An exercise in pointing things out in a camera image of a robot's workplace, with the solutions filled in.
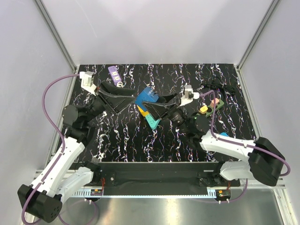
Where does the green round-hole power strip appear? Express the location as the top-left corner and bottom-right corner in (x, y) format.
(200, 99), (224, 117)

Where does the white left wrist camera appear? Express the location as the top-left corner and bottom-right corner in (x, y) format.
(79, 71), (97, 96)

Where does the yellow cube socket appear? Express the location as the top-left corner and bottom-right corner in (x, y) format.
(137, 106), (149, 117)

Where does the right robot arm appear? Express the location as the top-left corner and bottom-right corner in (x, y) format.
(142, 90), (287, 187)

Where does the purple power strip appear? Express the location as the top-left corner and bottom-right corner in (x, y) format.
(108, 66), (123, 87)

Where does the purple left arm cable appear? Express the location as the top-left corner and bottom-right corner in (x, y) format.
(21, 73), (98, 225)

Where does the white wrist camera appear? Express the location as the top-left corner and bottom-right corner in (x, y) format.
(79, 71), (97, 96)
(180, 85), (200, 106)

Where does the blue cube socket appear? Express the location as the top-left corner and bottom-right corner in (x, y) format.
(135, 87), (159, 112)

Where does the pink plug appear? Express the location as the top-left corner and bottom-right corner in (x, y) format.
(210, 98), (219, 108)

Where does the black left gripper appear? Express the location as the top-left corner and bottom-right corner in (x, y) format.
(83, 81), (137, 124)

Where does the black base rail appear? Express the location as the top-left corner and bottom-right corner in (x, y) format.
(74, 162), (241, 188)

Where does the teal triangular power strip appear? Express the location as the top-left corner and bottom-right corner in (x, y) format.
(145, 114), (161, 130)

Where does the white slotted cable duct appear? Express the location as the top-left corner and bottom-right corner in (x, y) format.
(72, 188), (103, 198)

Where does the black cable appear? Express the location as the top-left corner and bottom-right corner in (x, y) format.
(201, 77), (236, 96)

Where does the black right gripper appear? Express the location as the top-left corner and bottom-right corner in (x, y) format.
(142, 91), (191, 135)

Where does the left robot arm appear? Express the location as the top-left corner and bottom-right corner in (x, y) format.
(17, 81), (136, 224)

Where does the aluminium frame rail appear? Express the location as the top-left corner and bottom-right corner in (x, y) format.
(235, 178), (285, 189)

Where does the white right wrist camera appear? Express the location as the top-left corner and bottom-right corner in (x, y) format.
(180, 85), (200, 106)

